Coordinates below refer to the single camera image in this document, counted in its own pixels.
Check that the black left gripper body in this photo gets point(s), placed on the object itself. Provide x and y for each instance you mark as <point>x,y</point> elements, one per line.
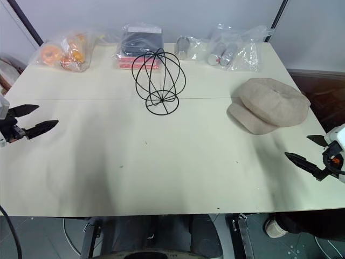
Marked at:
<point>12,130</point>

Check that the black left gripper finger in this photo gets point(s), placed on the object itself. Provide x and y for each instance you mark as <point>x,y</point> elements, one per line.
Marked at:
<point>24,110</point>
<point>43,128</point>

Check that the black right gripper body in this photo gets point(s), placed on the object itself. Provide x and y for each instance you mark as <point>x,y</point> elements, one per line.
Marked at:
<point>332,156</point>

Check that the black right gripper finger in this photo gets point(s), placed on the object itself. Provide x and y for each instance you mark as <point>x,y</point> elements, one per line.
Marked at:
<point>318,139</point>
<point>304,162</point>

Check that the brown clutter pile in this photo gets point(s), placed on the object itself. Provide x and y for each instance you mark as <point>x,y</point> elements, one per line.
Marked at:
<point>9,73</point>

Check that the dark brown cabinet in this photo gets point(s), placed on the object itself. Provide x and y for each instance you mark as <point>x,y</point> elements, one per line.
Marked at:
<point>320,97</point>

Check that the beige newsboy cap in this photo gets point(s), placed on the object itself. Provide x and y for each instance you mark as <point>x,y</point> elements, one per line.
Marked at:
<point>272,102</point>

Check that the dark trouser leg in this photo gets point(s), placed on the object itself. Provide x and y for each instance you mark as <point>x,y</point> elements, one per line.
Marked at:
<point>312,222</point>

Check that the plastic bag with orange items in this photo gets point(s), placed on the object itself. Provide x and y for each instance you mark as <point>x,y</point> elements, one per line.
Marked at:
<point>64,52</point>

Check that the white shoe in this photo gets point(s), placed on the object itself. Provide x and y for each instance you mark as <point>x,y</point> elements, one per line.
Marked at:
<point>275,227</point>

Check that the black slanted pole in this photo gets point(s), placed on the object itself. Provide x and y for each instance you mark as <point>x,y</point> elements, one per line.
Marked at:
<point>25,20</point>
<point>276,19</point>

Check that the black table leg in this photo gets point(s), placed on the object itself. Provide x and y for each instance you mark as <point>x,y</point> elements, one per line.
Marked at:
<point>90,238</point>
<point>241,236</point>

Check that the red flat box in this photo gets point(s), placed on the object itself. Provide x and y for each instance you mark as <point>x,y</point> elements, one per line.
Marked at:
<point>124,64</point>

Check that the large clear plastic bag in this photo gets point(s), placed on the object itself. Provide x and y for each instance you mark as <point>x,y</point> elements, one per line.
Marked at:
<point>245,51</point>

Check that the bag with black pouch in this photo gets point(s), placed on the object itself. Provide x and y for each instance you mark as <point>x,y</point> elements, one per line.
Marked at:
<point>143,40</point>

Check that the small clear plastic bag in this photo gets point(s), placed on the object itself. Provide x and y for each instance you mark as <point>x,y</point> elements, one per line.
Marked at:
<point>198,50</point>

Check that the dark rounded shape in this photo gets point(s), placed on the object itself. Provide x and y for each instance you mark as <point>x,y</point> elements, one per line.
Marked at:
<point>161,234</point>

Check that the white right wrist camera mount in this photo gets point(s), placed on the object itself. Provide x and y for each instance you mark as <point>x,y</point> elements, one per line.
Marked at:
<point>337,135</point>

